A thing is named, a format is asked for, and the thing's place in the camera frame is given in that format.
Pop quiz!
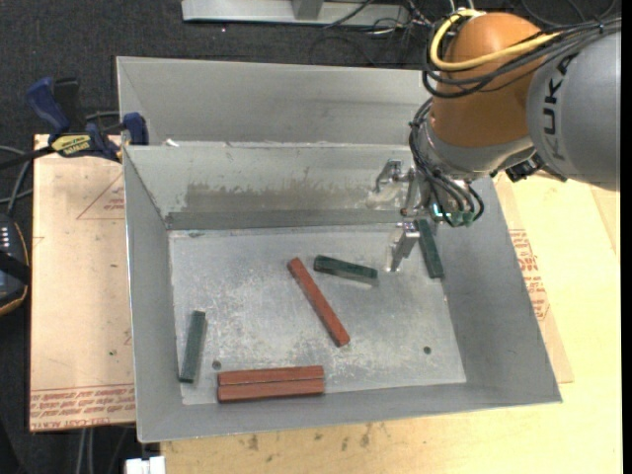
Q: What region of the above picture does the dark green flat block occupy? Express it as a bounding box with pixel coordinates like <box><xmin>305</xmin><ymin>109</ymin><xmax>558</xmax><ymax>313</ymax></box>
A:
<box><xmin>313</xmin><ymin>254</ymin><xmax>380</xmax><ymax>282</ymax></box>
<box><xmin>417</xmin><ymin>218</ymin><xmax>445</xmax><ymax>280</ymax></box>
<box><xmin>177</xmin><ymin>309</ymin><xmax>207</xmax><ymax>384</ymax></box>

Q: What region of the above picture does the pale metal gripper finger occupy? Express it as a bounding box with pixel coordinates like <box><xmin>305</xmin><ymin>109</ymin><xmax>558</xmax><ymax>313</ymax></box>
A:
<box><xmin>388</xmin><ymin>229</ymin><xmax>405</xmax><ymax>274</ymax></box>
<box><xmin>401</xmin><ymin>229</ymin><xmax>422</xmax><ymax>261</ymax></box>

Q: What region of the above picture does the red-brown flat block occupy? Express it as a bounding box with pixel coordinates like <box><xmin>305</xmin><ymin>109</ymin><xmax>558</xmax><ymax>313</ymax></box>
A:
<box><xmin>216</xmin><ymin>364</ymin><xmax>326</xmax><ymax>387</ymax></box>
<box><xmin>216</xmin><ymin>377</ymin><xmax>327</xmax><ymax>404</ymax></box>
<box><xmin>286</xmin><ymin>257</ymin><xmax>352</xmax><ymax>349</ymax></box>

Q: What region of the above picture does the grey metal bin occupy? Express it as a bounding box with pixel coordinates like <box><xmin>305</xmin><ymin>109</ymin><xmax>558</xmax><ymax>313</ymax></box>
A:
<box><xmin>116</xmin><ymin>55</ymin><xmax>564</xmax><ymax>444</ymax></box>

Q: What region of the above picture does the brown cardboard board red print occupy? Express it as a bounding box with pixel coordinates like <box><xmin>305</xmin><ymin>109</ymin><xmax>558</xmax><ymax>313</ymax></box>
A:
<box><xmin>29</xmin><ymin>133</ymin><xmax>576</xmax><ymax>434</ymax></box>

